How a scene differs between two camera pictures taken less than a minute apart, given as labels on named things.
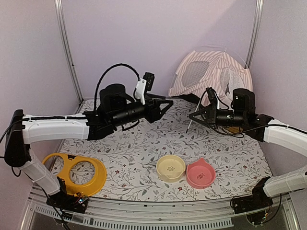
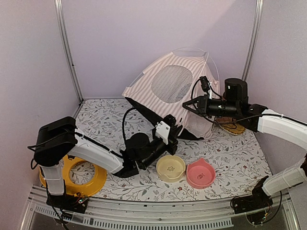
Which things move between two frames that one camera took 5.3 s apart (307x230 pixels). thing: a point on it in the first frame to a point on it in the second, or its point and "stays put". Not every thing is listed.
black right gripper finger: [201, 117] to [193, 105]
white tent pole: [193, 52] to [206, 52]
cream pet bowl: [171, 168] stays put
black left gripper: [156, 114] to [172, 141]
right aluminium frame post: [258, 17] stays put
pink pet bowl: [200, 174] stays put
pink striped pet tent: [214, 70] to [163, 89]
